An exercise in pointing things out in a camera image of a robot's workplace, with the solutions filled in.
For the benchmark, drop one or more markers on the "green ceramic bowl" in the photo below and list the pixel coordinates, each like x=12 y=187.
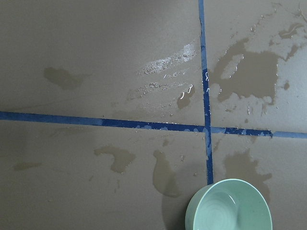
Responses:
x=230 y=204

